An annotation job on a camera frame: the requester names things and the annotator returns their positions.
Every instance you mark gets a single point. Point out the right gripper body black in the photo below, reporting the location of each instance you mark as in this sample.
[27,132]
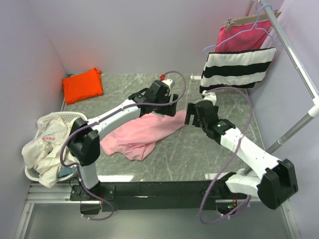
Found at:
[204,125]

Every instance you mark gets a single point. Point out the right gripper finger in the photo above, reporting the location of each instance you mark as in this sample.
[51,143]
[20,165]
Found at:
[191,119]
[191,109]

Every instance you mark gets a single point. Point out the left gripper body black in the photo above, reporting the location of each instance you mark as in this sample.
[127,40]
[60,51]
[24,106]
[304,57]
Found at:
[166,99]

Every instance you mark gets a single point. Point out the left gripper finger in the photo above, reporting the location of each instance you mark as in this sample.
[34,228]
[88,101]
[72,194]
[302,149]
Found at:
[170,110]
[162,113]

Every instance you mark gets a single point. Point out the pink t shirt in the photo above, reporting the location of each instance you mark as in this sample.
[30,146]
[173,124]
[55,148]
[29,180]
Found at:
[137,138]

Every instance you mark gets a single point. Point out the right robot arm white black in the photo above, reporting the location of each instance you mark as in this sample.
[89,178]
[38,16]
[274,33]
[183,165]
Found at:
[273,180]

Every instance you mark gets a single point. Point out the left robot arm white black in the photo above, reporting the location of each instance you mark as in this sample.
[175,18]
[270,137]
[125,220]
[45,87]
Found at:
[86,135]

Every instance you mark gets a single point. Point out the black white striped cloth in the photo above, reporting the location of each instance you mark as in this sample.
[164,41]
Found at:
[236,69]

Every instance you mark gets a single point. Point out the folded orange t shirt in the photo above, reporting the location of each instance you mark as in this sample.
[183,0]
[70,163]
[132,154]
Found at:
[82,86]

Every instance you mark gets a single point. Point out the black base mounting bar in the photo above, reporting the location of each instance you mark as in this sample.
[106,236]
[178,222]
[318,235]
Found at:
[142,195]

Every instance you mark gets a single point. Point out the magenta hanging cloth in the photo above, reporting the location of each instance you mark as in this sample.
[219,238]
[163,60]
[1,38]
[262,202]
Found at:
[247,40]

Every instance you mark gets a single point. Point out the white laundry basket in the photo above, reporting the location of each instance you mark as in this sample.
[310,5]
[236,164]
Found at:
[62,117]

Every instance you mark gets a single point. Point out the wooden clip hanger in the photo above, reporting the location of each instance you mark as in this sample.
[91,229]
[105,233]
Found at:
[243,21]

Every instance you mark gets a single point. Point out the metal clothes rack pole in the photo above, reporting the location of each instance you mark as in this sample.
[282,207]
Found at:
[286,102]

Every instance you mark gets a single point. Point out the white t shirt red print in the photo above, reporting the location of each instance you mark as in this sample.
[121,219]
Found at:
[47,147]

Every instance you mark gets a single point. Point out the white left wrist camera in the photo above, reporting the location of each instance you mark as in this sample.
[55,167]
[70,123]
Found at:
[169,82]

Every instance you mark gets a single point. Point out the light blue wire hanger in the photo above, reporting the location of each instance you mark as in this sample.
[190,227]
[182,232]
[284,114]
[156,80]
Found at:
[205,50]

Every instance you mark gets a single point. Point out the aluminium frame rail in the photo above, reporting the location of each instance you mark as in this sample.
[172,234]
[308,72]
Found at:
[58,194]

